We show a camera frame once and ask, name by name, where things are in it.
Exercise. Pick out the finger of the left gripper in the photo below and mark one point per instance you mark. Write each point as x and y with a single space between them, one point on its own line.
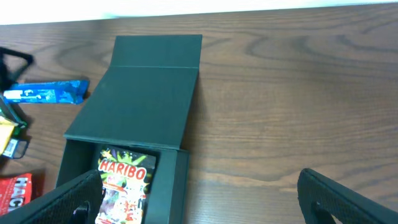
13 65

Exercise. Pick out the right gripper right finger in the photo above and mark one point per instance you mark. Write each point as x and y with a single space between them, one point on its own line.
323 200

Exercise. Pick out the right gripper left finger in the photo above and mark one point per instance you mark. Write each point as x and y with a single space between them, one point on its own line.
76 201

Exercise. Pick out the yellow Hacks candy bag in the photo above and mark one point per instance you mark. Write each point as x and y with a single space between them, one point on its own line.
6 130

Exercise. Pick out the Haribo gummy candy bag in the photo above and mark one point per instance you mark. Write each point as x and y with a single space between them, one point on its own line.
126 176

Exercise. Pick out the blue Oreo cookie pack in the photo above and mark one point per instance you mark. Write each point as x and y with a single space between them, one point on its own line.
69 92

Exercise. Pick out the black cardboard gift box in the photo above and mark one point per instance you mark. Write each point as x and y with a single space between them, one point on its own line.
141 105

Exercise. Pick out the green black candy bar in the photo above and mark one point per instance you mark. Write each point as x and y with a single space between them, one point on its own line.
8 112

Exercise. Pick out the red Hacks candy bag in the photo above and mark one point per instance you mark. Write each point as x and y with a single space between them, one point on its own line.
15 192

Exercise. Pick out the small blue candy bar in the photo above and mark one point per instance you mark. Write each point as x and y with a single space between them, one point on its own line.
16 148

